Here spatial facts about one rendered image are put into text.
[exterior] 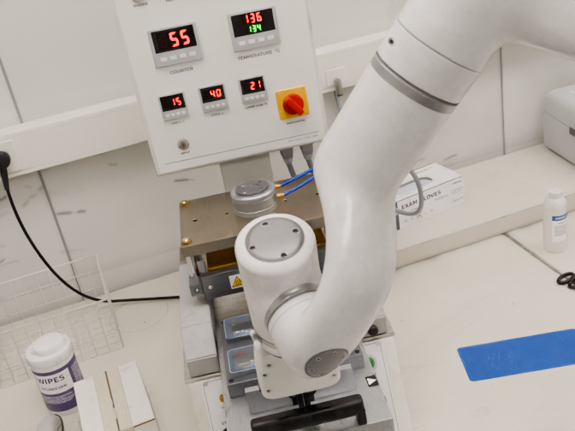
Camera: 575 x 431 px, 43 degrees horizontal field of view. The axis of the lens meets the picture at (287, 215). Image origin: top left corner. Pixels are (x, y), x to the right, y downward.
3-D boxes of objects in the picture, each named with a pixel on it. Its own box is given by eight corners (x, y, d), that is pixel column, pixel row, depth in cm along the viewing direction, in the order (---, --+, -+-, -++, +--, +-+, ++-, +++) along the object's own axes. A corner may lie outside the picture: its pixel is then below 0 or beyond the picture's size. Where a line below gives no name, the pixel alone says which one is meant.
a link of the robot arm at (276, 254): (340, 333, 82) (305, 274, 88) (333, 256, 72) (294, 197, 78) (270, 363, 80) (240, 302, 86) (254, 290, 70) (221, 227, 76)
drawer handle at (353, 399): (254, 439, 97) (248, 417, 96) (364, 414, 98) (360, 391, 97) (256, 451, 96) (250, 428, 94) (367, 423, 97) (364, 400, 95)
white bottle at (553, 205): (538, 249, 167) (537, 191, 160) (552, 239, 169) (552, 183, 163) (558, 256, 163) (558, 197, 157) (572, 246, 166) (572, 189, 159)
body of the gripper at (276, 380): (251, 362, 83) (264, 410, 91) (340, 341, 83) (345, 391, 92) (241, 309, 88) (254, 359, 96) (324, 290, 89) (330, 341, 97)
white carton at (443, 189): (362, 216, 185) (358, 191, 182) (435, 186, 193) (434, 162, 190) (389, 233, 175) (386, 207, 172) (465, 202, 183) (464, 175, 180)
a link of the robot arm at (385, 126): (523, 159, 63) (342, 389, 77) (425, 64, 73) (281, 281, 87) (455, 138, 57) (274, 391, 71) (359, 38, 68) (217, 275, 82)
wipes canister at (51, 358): (46, 396, 149) (22, 337, 142) (89, 382, 151) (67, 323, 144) (47, 423, 142) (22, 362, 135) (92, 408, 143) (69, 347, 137)
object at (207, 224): (188, 229, 145) (173, 170, 139) (341, 196, 147) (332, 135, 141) (192, 294, 123) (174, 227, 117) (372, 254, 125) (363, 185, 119)
